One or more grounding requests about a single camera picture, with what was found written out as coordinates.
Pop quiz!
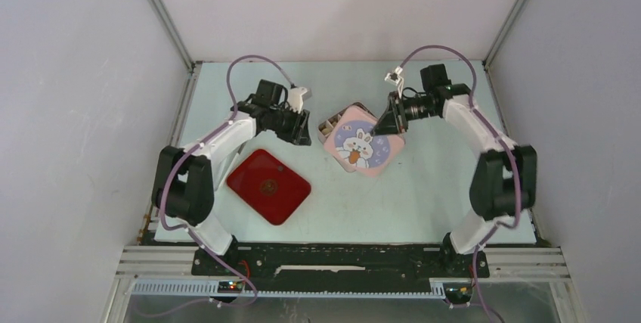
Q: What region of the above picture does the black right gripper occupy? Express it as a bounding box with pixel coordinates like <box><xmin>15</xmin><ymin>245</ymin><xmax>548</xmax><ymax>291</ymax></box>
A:
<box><xmin>371</xmin><ymin>91</ymin><xmax>438</xmax><ymax>136</ymax></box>

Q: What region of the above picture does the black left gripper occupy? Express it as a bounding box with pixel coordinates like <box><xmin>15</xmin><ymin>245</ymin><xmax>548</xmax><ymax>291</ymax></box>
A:
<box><xmin>268</xmin><ymin>104</ymin><xmax>311</xmax><ymax>146</ymax></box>

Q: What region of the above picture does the silver metal tin lid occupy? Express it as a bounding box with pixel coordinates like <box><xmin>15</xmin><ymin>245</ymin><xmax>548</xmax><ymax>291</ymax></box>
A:
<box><xmin>323</xmin><ymin>102</ymin><xmax>405</xmax><ymax>177</ymax></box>

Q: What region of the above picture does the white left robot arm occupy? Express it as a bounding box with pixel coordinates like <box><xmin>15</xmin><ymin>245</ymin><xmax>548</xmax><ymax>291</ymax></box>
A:
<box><xmin>151</xmin><ymin>80</ymin><xmax>311</xmax><ymax>275</ymax></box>

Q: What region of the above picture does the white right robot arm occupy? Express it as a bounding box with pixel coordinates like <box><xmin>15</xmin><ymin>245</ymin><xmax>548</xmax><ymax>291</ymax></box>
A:
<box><xmin>373</xmin><ymin>64</ymin><xmax>537</xmax><ymax>276</ymax></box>

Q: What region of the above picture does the pink tin with white dividers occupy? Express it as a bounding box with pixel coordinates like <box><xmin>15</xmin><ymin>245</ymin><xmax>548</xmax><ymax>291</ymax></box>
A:
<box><xmin>317</xmin><ymin>111</ymin><xmax>345</xmax><ymax>148</ymax></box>

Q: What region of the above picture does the red rectangular tray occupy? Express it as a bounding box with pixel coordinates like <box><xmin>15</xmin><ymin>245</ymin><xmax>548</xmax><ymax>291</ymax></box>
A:
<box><xmin>226</xmin><ymin>149</ymin><xmax>311</xmax><ymax>225</ymax></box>

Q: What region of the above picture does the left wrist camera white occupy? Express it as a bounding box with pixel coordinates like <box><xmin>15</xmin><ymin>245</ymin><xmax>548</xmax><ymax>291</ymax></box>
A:
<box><xmin>286</xmin><ymin>86</ymin><xmax>311</xmax><ymax>113</ymax></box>

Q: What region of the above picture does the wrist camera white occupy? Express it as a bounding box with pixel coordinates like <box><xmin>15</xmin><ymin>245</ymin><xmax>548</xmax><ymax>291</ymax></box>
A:
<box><xmin>286</xmin><ymin>86</ymin><xmax>311</xmax><ymax>113</ymax></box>
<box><xmin>384</xmin><ymin>66</ymin><xmax>404</xmax><ymax>98</ymax></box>

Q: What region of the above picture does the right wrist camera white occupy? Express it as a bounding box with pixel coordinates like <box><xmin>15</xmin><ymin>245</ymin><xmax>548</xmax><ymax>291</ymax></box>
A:
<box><xmin>384</xmin><ymin>66</ymin><xmax>404</xmax><ymax>98</ymax></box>

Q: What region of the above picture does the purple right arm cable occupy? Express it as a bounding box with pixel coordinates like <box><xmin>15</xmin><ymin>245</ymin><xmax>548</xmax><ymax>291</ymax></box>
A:
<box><xmin>398</xmin><ymin>45</ymin><xmax>525</xmax><ymax>323</ymax></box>

